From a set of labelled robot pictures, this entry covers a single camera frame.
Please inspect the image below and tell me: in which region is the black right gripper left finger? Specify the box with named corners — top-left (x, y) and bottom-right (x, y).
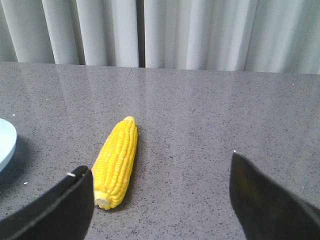
top-left (0, 165), bottom-right (94, 240)

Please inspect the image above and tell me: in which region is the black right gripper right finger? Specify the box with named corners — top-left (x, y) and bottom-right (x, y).
top-left (229, 153), bottom-right (320, 240)

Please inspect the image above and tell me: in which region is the yellow corn cob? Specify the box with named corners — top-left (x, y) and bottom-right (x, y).
top-left (91, 116), bottom-right (138, 210)

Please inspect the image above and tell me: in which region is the light blue round plate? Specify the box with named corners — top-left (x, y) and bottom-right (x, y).
top-left (0, 118), bottom-right (17, 171)

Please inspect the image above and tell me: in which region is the white pleated curtain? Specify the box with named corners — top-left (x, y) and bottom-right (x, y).
top-left (0, 0), bottom-right (320, 74)

